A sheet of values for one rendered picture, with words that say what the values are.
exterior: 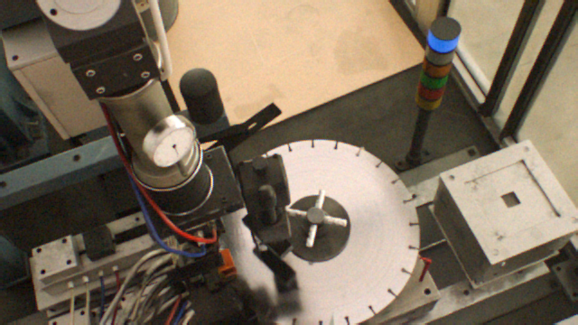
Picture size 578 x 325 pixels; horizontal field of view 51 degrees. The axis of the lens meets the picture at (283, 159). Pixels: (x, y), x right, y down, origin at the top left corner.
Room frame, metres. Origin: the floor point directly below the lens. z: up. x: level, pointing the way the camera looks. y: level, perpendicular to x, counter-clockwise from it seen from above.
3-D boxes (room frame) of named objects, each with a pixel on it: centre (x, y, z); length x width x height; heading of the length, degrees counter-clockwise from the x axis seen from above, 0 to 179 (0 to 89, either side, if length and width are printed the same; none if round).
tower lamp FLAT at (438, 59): (0.57, -0.27, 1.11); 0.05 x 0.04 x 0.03; 14
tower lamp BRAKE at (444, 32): (0.57, -0.27, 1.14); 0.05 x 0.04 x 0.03; 14
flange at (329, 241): (0.37, -0.04, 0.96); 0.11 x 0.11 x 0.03
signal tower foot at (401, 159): (0.57, -0.27, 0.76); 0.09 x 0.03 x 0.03; 104
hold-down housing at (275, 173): (0.32, 0.03, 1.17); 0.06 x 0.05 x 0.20; 95
